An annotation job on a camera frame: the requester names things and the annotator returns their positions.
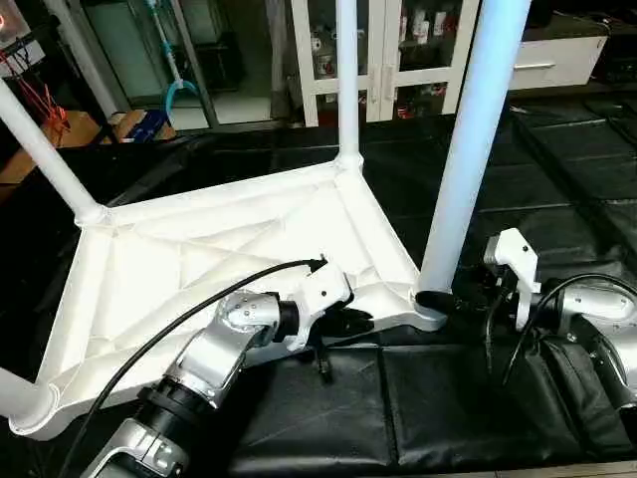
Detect red cables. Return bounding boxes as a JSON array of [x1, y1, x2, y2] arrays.
[[15, 50, 71, 132]]

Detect blue and yellow box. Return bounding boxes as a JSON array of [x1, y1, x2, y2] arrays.
[[115, 110, 178, 142]]

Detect white glass-door cabinet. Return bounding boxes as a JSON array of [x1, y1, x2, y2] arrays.
[[291, 0, 485, 126]]

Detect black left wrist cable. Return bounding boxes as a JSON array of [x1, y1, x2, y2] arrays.
[[55, 257, 329, 478]]

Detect white plastic table leg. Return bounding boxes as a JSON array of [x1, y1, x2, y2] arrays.
[[334, 0, 365, 172], [0, 78, 106, 226], [0, 366, 53, 421], [412, 0, 533, 318]]

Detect white plastic table top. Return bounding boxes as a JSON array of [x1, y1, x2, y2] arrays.
[[8, 155, 449, 441]]

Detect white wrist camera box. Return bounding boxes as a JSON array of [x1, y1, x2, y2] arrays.
[[287, 263, 355, 352], [484, 228, 542, 332]]

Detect black work mat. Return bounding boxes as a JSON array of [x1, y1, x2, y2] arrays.
[[0, 95, 637, 477]]

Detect teal long-handled dustpan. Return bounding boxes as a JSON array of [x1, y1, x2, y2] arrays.
[[149, 0, 200, 122]]

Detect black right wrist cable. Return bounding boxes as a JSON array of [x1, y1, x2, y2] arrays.
[[484, 273, 637, 391]]

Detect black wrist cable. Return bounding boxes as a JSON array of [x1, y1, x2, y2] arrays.
[[55, 257, 329, 478], [484, 273, 637, 391]]

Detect brown wooden desk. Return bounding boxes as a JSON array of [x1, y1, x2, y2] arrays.
[[0, 112, 101, 186]]

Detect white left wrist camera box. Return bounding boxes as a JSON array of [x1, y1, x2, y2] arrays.
[[287, 263, 355, 352]]

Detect white drawer unit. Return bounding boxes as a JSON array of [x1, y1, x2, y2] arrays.
[[508, 32, 610, 93]]

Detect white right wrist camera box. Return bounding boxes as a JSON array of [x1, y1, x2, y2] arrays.
[[484, 228, 542, 332]]

